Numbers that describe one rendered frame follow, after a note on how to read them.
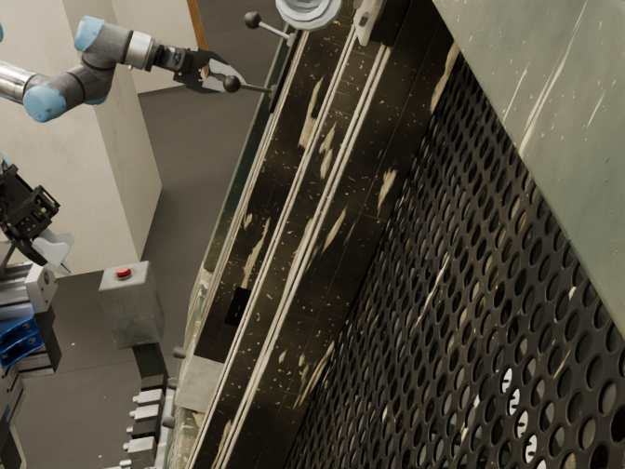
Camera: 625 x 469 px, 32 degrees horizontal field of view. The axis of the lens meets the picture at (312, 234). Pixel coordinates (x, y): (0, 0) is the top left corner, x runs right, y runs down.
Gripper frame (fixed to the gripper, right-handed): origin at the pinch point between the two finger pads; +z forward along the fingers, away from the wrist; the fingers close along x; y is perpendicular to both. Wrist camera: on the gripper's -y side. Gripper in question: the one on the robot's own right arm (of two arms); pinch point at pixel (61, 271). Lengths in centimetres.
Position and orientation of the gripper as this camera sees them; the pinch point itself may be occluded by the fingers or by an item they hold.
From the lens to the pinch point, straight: 195.1
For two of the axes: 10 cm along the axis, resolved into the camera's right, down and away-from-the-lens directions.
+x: -0.1, -4.4, 9.0
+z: 6.2, 7.1, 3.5
